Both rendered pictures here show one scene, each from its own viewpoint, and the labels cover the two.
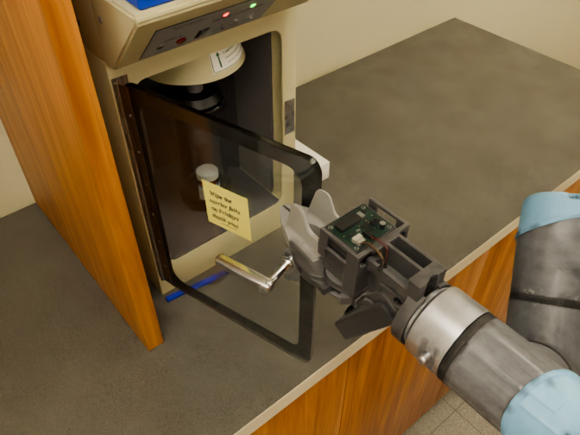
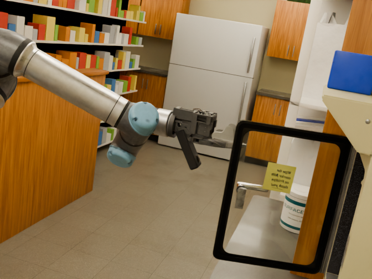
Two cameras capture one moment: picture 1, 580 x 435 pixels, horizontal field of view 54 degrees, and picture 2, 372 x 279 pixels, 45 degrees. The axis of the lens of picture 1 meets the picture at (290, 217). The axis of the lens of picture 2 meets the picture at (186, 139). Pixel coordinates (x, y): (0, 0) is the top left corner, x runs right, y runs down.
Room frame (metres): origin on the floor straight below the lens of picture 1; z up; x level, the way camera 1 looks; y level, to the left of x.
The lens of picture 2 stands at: (1.36, -0.80, 1.59)
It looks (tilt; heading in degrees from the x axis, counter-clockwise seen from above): 13 degrees down; 145
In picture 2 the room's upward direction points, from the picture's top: 9 degrees clockwise
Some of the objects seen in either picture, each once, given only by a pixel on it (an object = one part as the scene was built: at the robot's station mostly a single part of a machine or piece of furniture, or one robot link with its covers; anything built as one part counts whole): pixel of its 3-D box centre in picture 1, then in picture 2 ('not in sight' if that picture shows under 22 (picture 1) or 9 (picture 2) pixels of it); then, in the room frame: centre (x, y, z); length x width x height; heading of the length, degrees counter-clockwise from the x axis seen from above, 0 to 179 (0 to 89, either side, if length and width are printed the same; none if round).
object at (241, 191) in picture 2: not in sight; (240, 197); (0.51, 0.00, 1.18); 0.02 x 0.02 x 0.06; 56
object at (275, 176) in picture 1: (224, 236); (279, 199); (0.56, 0.09, 1.19); 0.30 x 0.01 x 0.40; 56
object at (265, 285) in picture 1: (253, 266); not in sight; (0.50, 0.05, 1.20); 0.10 x 0.05 x 0.03; 56
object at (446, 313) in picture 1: (442, 330); (165, 122); (0.30, -0.14, 1.33); 0.08 x 0.05 x 0.08; 130
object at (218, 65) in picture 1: (189, 41); not in sight; (0.84, 0.16, 1.34); 0.18 x 0.18 x 0.05
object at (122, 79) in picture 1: (147, 192); (337, 209); (0.65, 0.22, 1.19); 0.03 x 0.02 x 0.39; 130
